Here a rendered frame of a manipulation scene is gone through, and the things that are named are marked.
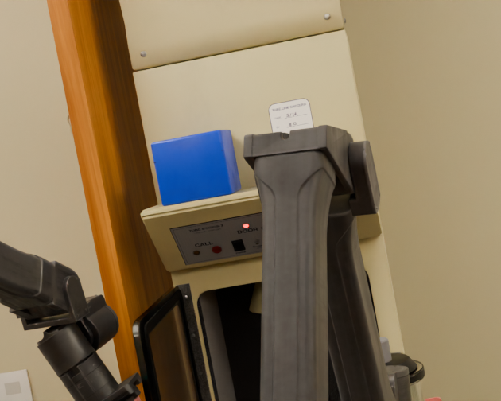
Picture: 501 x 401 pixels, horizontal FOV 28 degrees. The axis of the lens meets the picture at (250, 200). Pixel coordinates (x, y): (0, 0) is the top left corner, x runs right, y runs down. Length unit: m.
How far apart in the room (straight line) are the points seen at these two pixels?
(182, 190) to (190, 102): 0.16
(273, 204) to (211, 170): 0.53
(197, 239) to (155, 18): 0.33
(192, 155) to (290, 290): 0.59
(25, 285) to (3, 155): 0.82
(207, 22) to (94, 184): 0.29
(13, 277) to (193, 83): 0.44
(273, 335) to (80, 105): 0.70
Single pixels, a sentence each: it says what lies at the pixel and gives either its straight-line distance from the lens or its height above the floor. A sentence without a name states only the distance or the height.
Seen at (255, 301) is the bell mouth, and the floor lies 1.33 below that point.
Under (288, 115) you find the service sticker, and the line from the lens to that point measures 1.46.
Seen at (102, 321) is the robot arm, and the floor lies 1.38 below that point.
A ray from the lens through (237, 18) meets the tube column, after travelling 1.48.
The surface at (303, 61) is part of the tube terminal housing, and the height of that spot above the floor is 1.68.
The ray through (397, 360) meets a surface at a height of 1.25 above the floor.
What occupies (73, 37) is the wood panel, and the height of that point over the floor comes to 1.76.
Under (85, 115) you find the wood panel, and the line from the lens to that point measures 1.43.
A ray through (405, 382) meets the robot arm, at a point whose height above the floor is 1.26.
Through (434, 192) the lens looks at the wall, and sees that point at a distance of 1.89.
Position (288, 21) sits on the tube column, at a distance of 1.47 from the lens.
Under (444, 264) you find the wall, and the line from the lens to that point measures 1.91.
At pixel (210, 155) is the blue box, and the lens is 1.37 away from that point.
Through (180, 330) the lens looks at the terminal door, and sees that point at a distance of 1.44.
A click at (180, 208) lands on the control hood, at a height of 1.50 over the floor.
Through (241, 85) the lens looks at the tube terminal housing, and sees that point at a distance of 1.47.
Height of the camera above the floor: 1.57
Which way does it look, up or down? 3 degrees down
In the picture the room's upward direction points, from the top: 11 degrees counter-clockwise
